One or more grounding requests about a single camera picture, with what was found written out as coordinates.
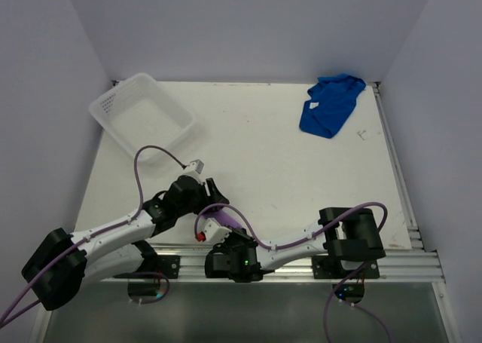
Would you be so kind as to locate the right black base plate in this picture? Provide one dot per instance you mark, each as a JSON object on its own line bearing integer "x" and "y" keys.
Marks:
{"x": 325, "y": 267}

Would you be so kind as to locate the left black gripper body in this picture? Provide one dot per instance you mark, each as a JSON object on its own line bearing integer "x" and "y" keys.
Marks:
{"x": 199, "y": 199}

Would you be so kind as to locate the blue towel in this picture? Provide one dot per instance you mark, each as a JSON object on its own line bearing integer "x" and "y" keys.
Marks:
{"x": 331, "y": 102}

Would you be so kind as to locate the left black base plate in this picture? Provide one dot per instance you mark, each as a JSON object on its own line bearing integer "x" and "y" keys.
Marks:
{"x": 168, "y": 265}

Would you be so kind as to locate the white plastic basket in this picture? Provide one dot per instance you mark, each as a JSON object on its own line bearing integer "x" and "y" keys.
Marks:
{"x": 139, "y": 111}

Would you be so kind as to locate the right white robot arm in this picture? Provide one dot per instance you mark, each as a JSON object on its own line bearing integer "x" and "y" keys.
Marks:
{"x": 339, "y": 242}

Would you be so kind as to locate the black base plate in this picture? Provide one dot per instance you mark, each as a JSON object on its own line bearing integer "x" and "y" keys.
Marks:
{"x": 168, "y": 265}
{"x": 325, "y": 267}

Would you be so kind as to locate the right side aluminium rail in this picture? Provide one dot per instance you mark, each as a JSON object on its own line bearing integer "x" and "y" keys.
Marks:
{"x": 416, "y": 240}

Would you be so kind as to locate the purple towel black trim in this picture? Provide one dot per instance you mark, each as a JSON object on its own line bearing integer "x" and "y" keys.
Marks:
{"x": 223, "y": 219}

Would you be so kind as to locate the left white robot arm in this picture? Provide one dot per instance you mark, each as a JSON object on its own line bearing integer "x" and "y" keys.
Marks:
{"x": 59, "y": 265}

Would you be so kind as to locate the aluminium mounting rail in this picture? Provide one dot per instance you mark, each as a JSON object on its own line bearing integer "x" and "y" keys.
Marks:
{"x": 399, "y": 266}

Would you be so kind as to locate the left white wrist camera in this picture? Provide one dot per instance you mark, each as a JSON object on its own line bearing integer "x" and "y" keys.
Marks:
{"x": 194, "y": 170}

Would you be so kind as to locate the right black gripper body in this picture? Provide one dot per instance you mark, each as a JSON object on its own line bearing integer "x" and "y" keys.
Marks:
{"x": 233, "y": 242}

